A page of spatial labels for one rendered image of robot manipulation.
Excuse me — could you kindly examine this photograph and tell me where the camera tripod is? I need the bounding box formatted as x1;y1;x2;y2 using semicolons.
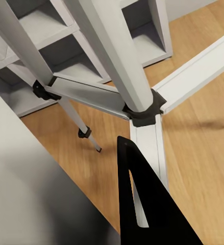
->
0;0;224;245

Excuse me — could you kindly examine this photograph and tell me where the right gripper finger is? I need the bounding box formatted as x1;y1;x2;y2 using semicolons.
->
117;136;204;245

